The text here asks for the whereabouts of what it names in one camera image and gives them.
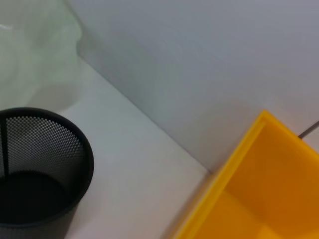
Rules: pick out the yellow plastic bin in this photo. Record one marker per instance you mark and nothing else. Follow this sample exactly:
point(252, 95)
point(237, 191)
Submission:
point(261, 186)

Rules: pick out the pale green glass fruit plate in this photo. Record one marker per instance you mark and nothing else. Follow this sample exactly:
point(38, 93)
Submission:
point(32, 49)

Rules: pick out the black mesh pen cup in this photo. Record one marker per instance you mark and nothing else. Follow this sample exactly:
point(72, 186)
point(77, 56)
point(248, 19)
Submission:
point(45, 174)

